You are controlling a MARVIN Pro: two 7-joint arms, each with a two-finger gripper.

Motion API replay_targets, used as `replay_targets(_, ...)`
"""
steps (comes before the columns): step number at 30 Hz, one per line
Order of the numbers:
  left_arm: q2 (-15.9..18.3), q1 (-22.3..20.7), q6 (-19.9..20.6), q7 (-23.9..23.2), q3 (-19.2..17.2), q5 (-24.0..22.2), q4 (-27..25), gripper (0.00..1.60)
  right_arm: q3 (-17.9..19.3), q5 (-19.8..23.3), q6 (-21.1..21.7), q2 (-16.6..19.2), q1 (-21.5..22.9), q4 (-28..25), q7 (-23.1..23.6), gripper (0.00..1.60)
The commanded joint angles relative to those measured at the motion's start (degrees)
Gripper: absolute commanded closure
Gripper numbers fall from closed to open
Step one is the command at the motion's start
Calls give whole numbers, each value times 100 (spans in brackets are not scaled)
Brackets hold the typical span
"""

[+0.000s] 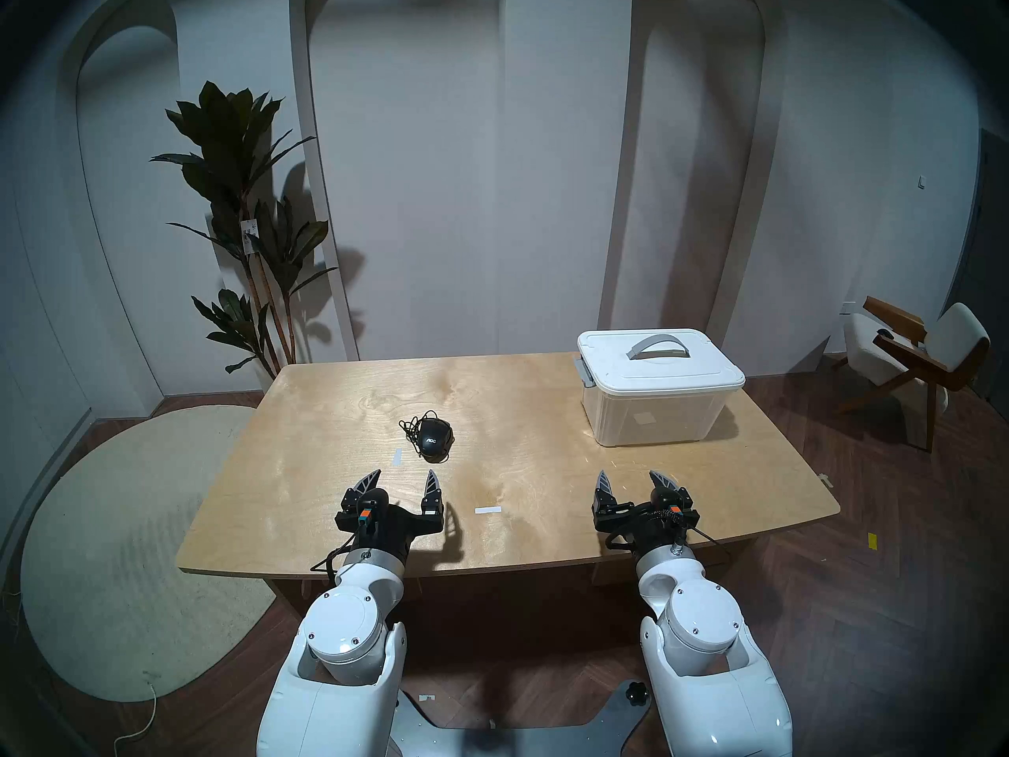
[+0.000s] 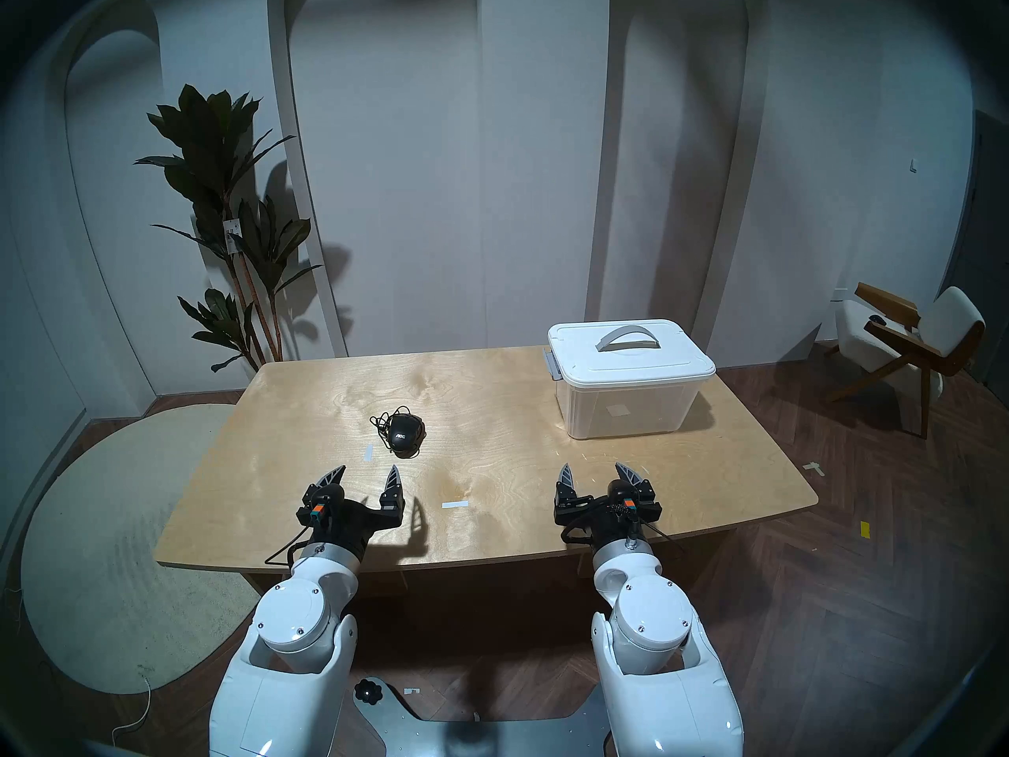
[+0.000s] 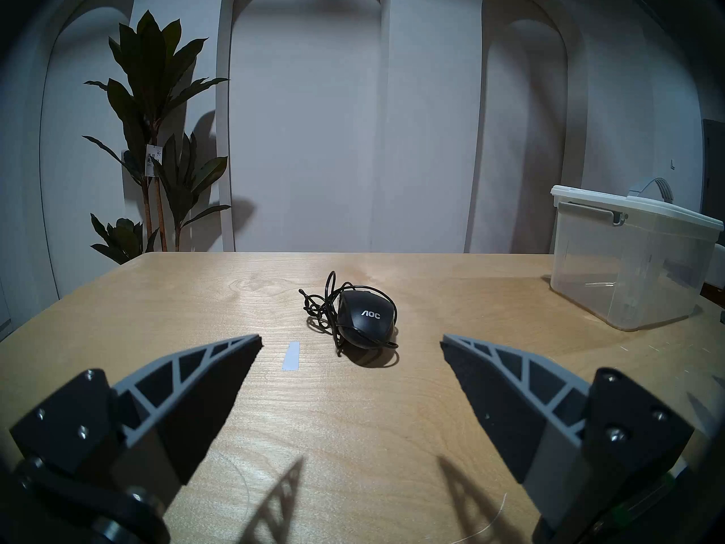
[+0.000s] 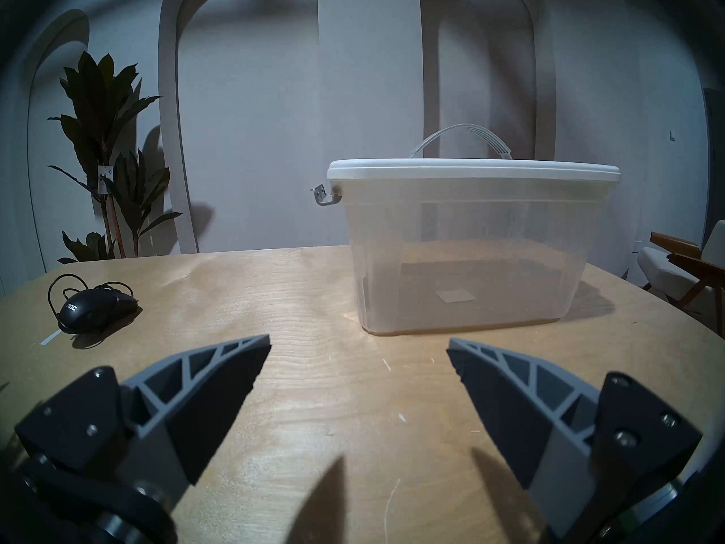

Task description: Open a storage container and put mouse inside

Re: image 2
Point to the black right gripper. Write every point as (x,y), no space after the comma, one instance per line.
(611,528)

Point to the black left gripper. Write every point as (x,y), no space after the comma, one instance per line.
(351,527)

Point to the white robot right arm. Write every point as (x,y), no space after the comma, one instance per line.
(654,621)

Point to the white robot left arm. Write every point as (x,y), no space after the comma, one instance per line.
(299,621)

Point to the clear plastic storage container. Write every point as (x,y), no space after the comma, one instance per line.
(615,412)

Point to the black star knob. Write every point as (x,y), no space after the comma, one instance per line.
(367,691)

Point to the round pale green rug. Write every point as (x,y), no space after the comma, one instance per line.
(102,542)

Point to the white plant label tag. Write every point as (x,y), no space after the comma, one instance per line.
(232,235)

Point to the tall dark green plant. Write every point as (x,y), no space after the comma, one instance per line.
(209,132)

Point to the wooden armchair with white cushions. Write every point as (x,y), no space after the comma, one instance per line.
(954,314)

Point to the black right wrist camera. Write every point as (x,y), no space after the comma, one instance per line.
(631,499)

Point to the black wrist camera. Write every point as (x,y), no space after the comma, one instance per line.
(631,499)
(323,501)

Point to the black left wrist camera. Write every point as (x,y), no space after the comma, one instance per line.
(323,501)

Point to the grey metal robot base plate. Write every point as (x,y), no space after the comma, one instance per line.
(473,736)

